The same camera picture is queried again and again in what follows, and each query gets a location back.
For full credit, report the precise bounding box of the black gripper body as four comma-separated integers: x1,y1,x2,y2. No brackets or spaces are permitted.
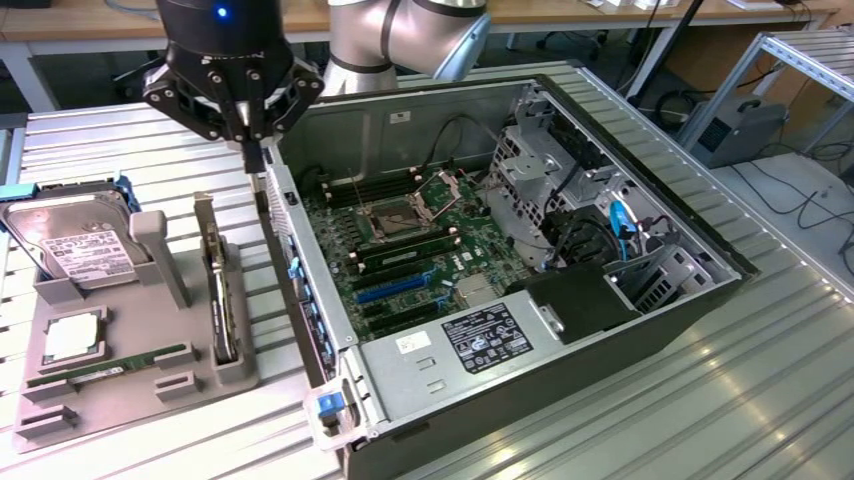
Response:
156,0,296,104

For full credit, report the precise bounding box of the graphics card with metal bracket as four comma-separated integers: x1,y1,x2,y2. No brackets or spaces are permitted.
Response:
191,191,243,365

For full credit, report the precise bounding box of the blue plastic disk caddy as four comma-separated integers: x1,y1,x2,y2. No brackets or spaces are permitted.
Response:
0,169,143,216

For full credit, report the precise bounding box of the CPU socket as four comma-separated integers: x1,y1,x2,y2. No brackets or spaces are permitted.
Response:
363,199,435,241

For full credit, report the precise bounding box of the metal socket cover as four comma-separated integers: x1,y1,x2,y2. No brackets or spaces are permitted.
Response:
412,169,468,221

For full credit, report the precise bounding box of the silver hard disk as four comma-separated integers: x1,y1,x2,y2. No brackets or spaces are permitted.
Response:
0,191,152,292

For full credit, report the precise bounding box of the green RAM stick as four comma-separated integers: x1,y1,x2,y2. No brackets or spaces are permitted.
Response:
356,243,463,275
25,349,188,389

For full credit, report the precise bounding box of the metal disk bay cage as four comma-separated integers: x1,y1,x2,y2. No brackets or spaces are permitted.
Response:
483,124,615,271

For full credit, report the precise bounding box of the long black expansion slot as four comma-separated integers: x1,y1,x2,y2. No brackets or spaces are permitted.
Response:
350,266,430,292
367,312,444,339
363,299,440,326

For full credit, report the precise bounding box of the green motherboard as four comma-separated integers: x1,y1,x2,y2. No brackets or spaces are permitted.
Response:
303,164,535,346

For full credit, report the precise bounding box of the long blue expansion slot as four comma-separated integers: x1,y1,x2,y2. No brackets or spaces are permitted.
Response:
355,278,434,305

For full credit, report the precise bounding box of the black office chair base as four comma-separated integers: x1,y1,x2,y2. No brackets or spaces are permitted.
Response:
506,29,610,62

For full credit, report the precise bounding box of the grey parts rack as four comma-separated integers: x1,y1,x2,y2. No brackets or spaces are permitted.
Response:
12,208,263,455

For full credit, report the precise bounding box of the small silver chipset heatsink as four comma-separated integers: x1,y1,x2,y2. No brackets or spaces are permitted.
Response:
456,277,495,306

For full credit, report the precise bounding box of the silver CPU chip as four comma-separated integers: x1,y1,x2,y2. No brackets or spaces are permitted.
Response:
40,315,105,364

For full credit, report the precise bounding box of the grey power supply unit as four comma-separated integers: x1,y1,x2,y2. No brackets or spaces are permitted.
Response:
346,289,568,426

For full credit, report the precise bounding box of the black plastic air shroud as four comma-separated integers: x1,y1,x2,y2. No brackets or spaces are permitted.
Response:
506,262,642,346

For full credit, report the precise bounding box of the perforated metal disk bay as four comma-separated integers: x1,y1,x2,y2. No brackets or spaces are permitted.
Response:
603,239,743,316

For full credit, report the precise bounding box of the grey equipment box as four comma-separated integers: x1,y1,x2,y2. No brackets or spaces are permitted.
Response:
679,98,790,170

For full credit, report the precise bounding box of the open black PC case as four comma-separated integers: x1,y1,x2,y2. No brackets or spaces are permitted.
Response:
255,72,762,480

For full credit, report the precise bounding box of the thin wire locking lever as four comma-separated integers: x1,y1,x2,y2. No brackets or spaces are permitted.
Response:
348,167,367,216

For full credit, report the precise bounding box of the black looped wire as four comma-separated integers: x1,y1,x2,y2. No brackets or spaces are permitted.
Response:
426,113,500,171

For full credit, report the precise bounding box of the black power wire bundle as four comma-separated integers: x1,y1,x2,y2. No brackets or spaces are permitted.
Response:
538,205,619,275

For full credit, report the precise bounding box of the blue flat wire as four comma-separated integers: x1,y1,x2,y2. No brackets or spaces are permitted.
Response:
607,199,635,261

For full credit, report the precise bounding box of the aluminium frame shelf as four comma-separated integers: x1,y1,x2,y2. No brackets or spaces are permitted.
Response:
686,28,854,169

